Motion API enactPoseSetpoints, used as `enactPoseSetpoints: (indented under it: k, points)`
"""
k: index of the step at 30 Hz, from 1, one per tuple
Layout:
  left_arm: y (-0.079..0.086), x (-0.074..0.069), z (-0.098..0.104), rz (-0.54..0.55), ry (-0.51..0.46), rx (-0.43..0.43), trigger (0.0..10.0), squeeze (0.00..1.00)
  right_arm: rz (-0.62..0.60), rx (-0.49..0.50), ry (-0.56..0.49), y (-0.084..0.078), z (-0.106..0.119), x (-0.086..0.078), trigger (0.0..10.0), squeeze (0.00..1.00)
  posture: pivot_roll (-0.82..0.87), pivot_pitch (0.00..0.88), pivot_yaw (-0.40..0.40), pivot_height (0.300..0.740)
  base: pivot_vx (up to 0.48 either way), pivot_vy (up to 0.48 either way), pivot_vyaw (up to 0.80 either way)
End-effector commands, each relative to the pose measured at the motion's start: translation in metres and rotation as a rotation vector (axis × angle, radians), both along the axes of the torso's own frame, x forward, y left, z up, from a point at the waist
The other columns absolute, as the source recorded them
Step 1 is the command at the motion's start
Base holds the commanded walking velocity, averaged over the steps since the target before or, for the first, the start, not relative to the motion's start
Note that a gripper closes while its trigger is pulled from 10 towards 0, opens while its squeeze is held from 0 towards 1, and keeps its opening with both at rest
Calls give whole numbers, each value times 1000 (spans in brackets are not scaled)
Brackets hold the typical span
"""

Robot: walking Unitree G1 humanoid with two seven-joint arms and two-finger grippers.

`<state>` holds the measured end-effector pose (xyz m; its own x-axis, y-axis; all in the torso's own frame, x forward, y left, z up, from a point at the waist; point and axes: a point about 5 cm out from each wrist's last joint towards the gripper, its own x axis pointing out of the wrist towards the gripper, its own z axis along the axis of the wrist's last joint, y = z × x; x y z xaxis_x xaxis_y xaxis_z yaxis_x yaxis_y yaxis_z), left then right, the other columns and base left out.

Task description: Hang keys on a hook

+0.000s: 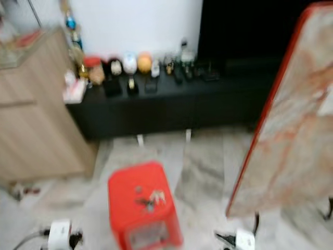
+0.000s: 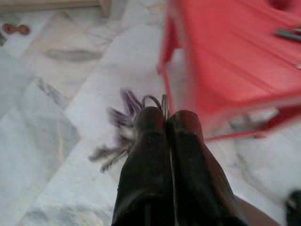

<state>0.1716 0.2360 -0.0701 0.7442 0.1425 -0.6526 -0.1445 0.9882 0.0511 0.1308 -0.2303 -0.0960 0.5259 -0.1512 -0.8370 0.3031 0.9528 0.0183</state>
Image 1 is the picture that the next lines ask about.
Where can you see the black metal board stand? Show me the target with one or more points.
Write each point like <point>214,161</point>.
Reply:
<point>255,223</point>

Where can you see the red dumbbell toy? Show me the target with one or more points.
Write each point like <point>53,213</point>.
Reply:
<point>31,190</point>

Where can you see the red plastic stool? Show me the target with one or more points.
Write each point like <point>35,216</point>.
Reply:
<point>135,182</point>

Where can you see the light wooden cabinet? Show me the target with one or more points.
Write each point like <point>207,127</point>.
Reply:
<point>36,130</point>

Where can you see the black TV console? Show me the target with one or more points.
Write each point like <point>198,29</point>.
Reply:
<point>197,104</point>

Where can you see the pink white tissue box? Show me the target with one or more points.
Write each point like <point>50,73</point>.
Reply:
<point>75,92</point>

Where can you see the black wallet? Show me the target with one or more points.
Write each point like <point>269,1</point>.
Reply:
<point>113,87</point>

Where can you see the flat black device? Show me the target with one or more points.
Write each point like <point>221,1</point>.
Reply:
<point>210,74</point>

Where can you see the clear jar with red lid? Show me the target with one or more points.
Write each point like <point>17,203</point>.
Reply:
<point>96,74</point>

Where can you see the black remote control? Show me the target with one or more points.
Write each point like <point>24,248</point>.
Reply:
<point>190,73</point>
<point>178,76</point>

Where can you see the small black case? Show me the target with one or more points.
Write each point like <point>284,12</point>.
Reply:
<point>151,85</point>

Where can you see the black mouse plush toy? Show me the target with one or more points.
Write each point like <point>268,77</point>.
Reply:
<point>115,66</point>

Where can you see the black and white figurine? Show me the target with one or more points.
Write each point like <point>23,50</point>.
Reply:
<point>169,65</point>

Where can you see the small panda plush toy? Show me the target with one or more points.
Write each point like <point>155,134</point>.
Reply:
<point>155,69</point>

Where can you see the small gold trophy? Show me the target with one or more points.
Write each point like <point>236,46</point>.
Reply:
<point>78,57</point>

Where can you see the white plush toy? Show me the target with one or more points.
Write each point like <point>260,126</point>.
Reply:
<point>129,63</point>

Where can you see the green and white ornament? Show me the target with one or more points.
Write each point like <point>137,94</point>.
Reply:
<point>186,53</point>

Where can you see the yellow bear plush toy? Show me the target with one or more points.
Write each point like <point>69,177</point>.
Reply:
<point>144,62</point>

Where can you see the small red ornament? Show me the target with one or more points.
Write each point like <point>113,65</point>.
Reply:
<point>34,38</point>

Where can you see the black television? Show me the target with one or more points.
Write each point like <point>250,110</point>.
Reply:
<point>250,26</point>

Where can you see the blue and gold trophy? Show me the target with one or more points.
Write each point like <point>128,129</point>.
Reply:
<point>70,22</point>

